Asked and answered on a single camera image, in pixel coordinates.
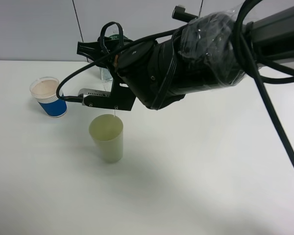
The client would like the black right camera cable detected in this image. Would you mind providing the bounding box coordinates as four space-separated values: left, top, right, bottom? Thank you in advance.
55 0 294 187

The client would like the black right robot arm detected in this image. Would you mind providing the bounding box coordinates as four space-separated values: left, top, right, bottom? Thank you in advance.
77 7 294 111

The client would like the blue paper cup clear lid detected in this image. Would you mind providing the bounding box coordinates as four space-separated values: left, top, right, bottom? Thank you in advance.
29 77 67 118

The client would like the light green plastic cup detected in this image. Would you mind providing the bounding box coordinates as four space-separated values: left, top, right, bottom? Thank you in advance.
89 114 123 163

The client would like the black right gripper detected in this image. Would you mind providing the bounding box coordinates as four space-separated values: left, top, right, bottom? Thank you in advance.
76 41 136 111

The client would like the clear bottle green label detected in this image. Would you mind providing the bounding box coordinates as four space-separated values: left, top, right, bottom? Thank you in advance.
98 24 128 118

